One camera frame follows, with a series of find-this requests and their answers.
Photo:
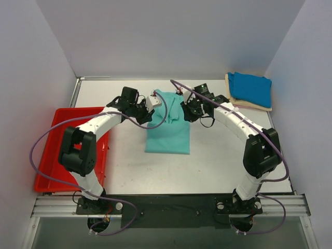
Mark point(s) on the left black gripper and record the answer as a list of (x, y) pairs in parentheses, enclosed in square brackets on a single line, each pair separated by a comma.
[(144, 115)]

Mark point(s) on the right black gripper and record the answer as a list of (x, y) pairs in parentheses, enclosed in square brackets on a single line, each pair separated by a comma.
[(189, 112)]

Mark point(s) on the teal t shirt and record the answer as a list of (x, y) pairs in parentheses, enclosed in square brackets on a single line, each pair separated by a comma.
[(172, 132)]

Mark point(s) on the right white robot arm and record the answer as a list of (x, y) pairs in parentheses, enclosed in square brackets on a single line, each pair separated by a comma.
[(262, 147)]

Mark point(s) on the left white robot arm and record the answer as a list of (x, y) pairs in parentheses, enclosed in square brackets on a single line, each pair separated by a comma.
[(78, 151)]

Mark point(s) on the folded pink t shirt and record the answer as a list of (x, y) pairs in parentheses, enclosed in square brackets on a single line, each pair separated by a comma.
[(241, 106)]

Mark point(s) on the folded beige t shirt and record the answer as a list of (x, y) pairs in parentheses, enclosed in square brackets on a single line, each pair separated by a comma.
[(242, 102)]

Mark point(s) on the folded blue t shirt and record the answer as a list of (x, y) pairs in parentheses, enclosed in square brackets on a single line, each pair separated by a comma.
[(250, 88)]

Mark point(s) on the red plastic bin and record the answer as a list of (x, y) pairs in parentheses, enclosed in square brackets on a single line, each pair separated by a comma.
[(49, 161)]

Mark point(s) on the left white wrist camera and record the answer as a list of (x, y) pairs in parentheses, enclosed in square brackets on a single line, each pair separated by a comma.
[(152, 101)]

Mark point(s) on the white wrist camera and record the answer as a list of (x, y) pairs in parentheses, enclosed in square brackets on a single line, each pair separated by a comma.
[(152, 101), (188, 95)]

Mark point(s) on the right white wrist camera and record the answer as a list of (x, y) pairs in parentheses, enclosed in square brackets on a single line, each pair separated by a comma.
[(188, 95)]

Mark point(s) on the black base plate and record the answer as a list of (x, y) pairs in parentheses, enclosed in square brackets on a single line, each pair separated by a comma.
[(175, 211)]

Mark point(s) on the aluminium frame rail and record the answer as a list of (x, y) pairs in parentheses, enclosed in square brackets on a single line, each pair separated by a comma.
[(64, 206)]

